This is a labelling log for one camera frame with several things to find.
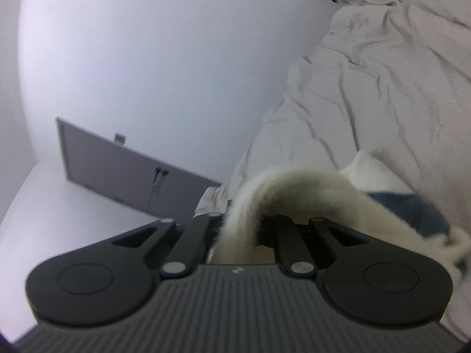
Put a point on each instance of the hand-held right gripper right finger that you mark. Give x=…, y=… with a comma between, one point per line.
x=290, y=239

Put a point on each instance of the cream and navy sweater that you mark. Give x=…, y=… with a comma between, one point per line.
x=279, y=187

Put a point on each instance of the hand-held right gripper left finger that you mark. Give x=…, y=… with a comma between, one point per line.
x=200, y=236

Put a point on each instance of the grey blanket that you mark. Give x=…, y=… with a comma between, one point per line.
x=415, y=51

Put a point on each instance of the grey light switch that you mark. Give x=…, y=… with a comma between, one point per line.
x=120, y=138

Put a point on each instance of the grey bed sheet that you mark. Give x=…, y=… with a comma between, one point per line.
x=331, y=117

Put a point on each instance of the grey door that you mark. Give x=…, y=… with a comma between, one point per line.
x=125, y=171

